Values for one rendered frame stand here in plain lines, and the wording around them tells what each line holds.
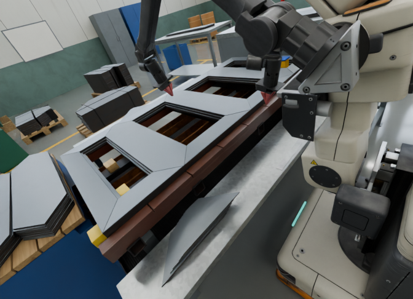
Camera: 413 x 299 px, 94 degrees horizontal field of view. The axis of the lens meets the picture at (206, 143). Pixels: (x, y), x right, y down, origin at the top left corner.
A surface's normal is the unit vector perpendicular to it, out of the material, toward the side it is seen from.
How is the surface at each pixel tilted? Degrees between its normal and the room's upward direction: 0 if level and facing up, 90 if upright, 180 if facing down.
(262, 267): 0
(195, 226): 0
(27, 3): 90
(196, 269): 0
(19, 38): 90
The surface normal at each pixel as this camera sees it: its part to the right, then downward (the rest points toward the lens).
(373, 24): -0.65, 0.58
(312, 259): -0.25, -0.78
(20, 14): 0.72, 0.25
